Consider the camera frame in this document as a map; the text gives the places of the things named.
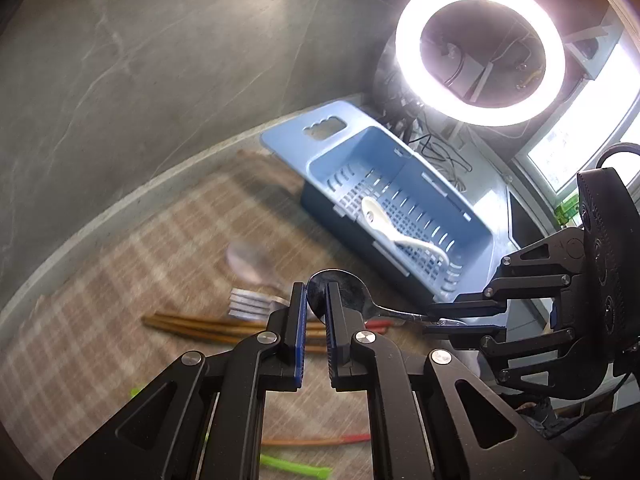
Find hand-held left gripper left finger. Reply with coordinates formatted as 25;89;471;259
52;281;307;480

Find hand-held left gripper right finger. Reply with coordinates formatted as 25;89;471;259
324;282;581;480

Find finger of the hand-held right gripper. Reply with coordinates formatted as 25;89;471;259
429;227;586;318
422;324;592;402

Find metal spoon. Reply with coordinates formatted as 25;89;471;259
306;269;466;326

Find metal fork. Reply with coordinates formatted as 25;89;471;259
227;287;321;321

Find green plastic spoon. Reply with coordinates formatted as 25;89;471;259
129;387;333;478

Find white ceramic spoon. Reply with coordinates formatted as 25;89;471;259
361;197;451;266

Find blue plastic utensil basket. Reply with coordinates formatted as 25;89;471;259
260;101;501;306

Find small green object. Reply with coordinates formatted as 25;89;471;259
555;197;581;223

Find clear plastic spoon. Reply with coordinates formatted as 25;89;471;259
225;240;291;296

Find window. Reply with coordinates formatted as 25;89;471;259
515;45;640;201

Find plaid table mat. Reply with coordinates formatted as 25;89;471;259
0;150;481;480

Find black cables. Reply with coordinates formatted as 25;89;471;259
380;75;473;196

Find white ring light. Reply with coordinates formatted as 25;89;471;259
395;0;566;128

